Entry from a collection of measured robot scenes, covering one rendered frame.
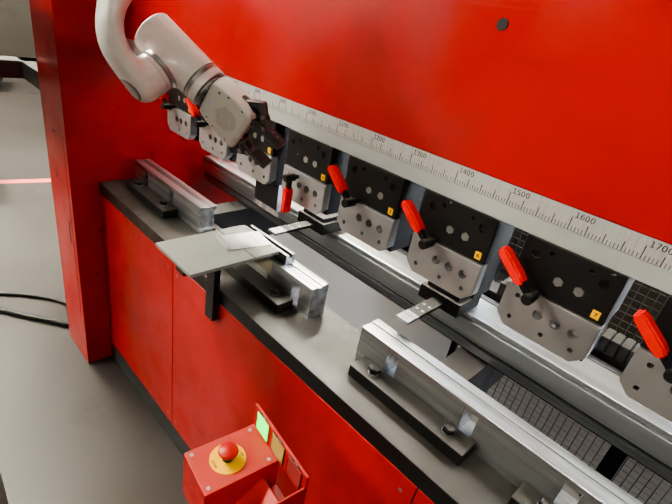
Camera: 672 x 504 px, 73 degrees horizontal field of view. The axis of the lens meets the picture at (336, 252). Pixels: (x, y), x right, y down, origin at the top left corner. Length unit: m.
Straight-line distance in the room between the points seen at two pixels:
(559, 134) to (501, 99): 0.11
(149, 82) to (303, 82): 0.33
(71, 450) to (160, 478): 0.36
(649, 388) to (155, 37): 0.99
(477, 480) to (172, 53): 0.97
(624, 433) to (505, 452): 0.30
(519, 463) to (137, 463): 1.44
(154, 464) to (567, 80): 1.80
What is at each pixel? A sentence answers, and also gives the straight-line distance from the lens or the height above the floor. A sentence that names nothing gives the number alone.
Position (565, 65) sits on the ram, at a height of 1.58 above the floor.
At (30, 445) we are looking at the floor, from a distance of 2.16.
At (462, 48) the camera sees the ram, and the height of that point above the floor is 1.58.
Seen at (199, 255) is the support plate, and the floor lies 1.00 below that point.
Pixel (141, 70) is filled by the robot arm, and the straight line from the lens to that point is 0.93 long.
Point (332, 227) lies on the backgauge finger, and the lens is 1.43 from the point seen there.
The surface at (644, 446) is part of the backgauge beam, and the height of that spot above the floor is 0.93.
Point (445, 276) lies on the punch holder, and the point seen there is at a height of 1.20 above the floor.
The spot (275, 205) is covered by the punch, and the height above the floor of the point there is 1.12.
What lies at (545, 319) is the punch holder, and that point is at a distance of 0.80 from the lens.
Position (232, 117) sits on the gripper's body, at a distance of 0.92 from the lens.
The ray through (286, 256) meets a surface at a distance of 1.23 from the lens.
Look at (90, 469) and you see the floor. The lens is 2.03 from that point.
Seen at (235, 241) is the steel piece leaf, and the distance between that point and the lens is 1.28.
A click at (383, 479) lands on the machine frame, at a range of 1.04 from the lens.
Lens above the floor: 1.59
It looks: 27 degrees down
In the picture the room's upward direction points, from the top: 11 degrees clockwise
